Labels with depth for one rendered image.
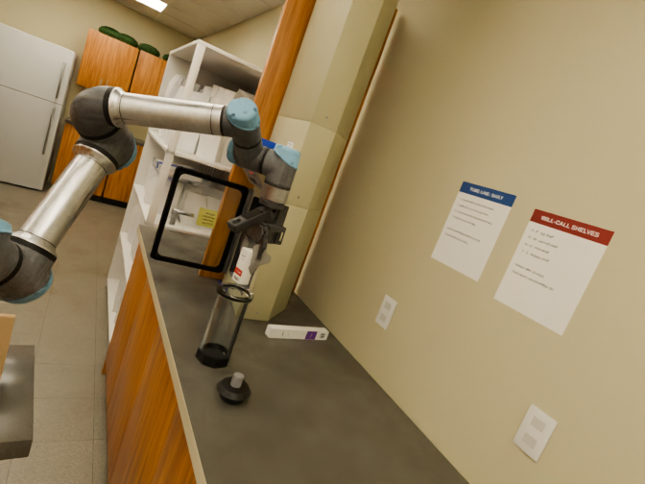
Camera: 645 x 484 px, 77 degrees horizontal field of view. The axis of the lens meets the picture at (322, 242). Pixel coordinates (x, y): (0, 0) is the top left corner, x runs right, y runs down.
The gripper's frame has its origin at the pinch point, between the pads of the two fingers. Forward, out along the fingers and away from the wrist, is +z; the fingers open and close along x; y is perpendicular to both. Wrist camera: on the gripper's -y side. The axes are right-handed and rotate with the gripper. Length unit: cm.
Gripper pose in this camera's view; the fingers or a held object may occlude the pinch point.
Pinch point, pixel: (245, 266)
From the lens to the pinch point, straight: 118.8
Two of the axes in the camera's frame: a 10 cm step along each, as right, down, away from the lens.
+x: -6.5, -3.8, 6.6
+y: 6.9, 0.8, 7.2
